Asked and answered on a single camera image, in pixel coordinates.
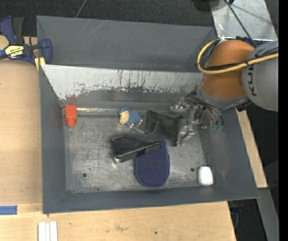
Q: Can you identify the grey metal bin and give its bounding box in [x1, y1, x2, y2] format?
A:
[35, 15, 260, 214]

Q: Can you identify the blue dotted slipper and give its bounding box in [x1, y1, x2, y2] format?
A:
[133, 137, 171, 188]

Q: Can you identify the black cloth pouch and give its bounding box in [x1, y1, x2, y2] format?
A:
[144, 110, 183, 147]

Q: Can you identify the orange plastic block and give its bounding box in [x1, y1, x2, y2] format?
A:
[65, 104, 78, 128]

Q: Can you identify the blue toy sheep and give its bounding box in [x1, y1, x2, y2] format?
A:
[118, 107, 144, 129]

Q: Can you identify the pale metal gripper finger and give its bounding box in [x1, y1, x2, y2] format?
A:
[176, 132, 189, 146]
[185, 124, 197, 137]

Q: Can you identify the white oval soap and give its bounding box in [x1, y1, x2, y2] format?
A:
[197, 165, 214, 186]

